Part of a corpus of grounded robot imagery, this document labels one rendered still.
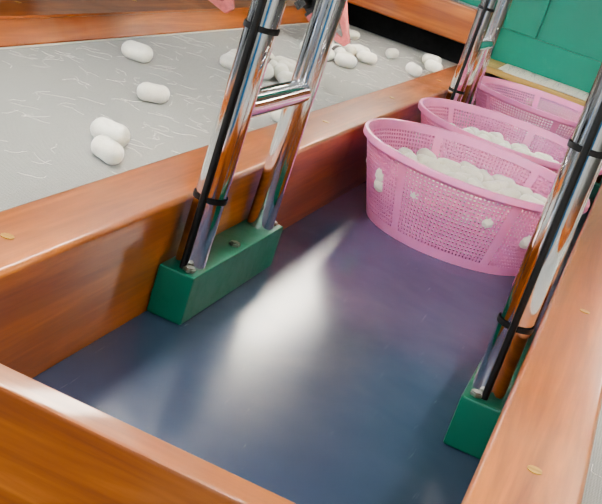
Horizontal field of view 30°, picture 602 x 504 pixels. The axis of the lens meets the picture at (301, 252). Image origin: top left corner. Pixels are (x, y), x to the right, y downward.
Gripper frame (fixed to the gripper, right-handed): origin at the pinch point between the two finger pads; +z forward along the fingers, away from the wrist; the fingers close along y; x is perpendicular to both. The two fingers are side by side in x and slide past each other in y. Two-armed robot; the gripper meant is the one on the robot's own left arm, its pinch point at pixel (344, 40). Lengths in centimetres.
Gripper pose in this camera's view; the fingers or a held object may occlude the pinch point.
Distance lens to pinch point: 195.0
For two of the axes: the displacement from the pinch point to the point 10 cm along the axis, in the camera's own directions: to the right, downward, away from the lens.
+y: 3.3, -2.0, 9.2
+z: 4.9, 8.7, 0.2
